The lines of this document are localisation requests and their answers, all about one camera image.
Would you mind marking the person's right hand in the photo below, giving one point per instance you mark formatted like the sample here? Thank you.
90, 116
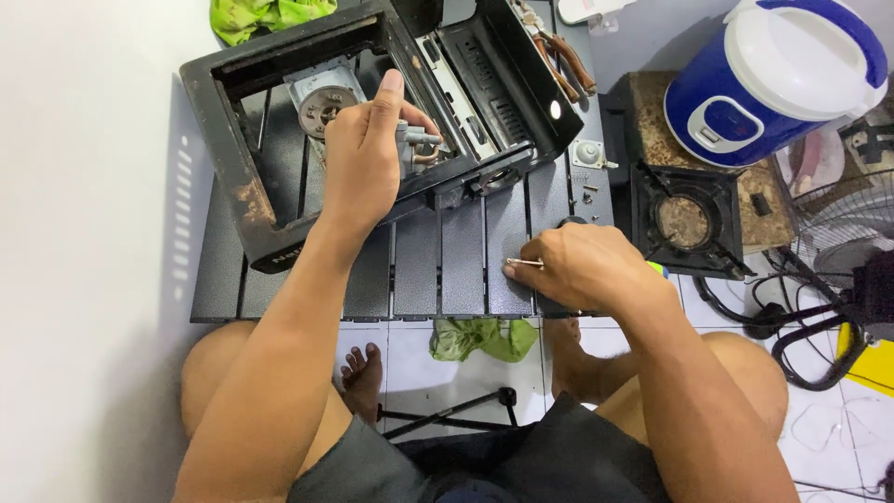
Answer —
593, 269

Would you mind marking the person's left hand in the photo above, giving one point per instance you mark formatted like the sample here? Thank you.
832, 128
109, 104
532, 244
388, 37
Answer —
360, 167

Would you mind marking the silver metal gas valve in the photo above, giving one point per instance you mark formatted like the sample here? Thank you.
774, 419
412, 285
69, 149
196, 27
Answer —
419, 145

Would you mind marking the black round knob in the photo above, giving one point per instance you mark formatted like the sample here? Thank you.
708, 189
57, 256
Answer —
573, 221

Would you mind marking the black burner pan support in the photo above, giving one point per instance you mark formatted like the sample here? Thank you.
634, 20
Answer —
688, 227

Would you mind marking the small square metal plate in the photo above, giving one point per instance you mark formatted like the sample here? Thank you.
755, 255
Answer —
588, 152

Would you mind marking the green cloth rag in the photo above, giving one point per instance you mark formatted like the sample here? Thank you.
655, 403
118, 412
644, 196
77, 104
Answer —
482, 340
258, 17

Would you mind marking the black portable gas stove body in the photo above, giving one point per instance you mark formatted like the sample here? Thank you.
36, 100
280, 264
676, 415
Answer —
223, 161

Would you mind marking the worn brown stool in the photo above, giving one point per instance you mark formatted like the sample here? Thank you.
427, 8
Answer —
653, 129

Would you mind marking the person's right leg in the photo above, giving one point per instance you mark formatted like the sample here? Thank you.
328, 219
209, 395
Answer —
747, 377

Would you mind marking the person's leg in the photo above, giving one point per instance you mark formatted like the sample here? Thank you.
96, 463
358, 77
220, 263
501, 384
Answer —
216, 370
747, 377

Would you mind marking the person's dark shorts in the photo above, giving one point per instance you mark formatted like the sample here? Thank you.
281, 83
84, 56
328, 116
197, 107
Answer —
545, 461

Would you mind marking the black table leg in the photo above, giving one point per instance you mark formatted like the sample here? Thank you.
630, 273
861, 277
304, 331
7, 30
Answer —
454, 412

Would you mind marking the black fan base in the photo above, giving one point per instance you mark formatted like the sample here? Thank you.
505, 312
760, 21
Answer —
810, 349

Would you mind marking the clear plastic bag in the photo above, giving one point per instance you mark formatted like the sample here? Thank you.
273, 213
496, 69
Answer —
810, 164

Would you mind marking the person's left leg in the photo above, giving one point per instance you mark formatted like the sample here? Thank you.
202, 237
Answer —
216, 370

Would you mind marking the black electric fan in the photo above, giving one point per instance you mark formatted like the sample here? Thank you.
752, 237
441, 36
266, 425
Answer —
845, 223

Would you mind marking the white plastic object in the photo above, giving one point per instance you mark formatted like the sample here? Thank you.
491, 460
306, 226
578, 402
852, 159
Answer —
590, 10

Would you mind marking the blue and white rice cooker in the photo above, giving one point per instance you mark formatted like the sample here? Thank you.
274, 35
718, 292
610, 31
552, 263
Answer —
768, 77

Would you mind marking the yellow flat object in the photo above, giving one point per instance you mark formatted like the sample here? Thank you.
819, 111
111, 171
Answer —
873, 363

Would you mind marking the silver burner base plate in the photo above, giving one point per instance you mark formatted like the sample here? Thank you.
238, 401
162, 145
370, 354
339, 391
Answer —
323, 98

